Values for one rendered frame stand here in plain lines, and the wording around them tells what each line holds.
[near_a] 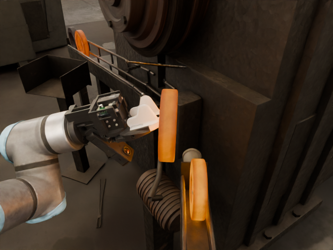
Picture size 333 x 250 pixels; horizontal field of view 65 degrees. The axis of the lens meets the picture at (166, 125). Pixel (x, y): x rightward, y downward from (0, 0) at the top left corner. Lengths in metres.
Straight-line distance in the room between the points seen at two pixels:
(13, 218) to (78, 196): 1.13
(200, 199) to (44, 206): 0.33
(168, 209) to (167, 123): 0.45
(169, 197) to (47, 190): 0.42
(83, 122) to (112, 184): 1.13
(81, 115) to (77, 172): 1.25
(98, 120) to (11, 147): 0.21
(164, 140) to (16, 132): 0.32
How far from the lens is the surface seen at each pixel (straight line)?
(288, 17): 0.70
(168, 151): 0.50
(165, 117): 0.48
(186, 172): 0.76
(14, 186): 0.57
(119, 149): 0.60
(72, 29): 2.01
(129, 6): 0.81
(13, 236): 1.63
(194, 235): 0.70
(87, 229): 1.51
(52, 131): 0.58
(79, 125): 0.58
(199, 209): 0.63
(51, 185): 0.62
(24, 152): 0.62
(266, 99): 0.76
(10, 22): 3.29
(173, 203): 0.88
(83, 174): 1.76
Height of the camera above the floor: 1.23
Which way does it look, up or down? 36 degrees down
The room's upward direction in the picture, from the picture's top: straight up
